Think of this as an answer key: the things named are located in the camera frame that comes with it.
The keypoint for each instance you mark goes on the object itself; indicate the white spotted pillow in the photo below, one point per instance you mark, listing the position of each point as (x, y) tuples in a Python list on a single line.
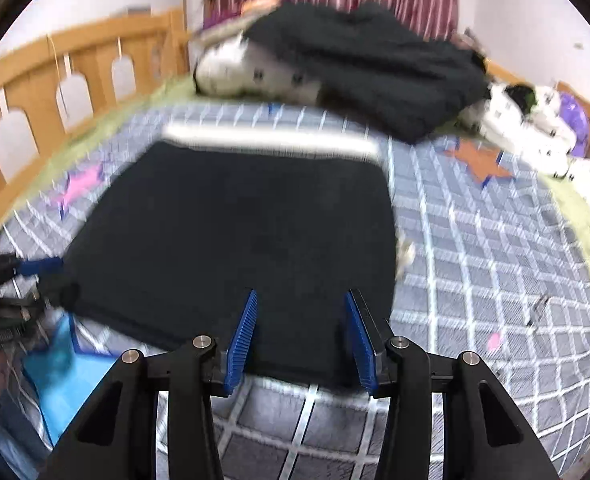
[(235, 72)]

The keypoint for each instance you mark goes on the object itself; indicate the black and green item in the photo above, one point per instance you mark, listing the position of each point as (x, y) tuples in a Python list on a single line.
[(522, 97)]

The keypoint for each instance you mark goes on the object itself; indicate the black pants with white stripe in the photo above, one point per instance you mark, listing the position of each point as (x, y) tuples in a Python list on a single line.
[(235, 230)]

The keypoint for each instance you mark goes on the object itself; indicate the white printed duvet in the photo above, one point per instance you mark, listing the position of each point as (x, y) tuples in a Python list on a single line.
[(520, 130)]

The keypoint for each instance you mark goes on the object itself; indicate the orange and purple cloth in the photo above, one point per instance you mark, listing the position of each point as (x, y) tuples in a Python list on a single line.
[(245, 12)]

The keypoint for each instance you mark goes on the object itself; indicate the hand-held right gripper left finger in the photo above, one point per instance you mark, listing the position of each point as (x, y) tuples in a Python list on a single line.
[(242, 340)]

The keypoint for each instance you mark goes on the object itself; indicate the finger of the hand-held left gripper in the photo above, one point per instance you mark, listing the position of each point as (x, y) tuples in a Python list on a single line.
[(40, 265), (20, 305)]

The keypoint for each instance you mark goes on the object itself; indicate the wooden bed frame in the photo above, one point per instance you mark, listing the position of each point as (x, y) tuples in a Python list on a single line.
[(40, 60)]

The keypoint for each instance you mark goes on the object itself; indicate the black jacket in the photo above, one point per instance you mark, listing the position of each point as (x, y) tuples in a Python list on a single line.
[(365, 70)]

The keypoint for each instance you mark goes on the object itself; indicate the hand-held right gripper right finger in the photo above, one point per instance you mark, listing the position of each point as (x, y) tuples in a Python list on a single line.
[(360, 345)]

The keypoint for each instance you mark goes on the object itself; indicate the grey checked blanket with stars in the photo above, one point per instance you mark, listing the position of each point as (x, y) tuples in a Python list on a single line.
[(475, 260)]

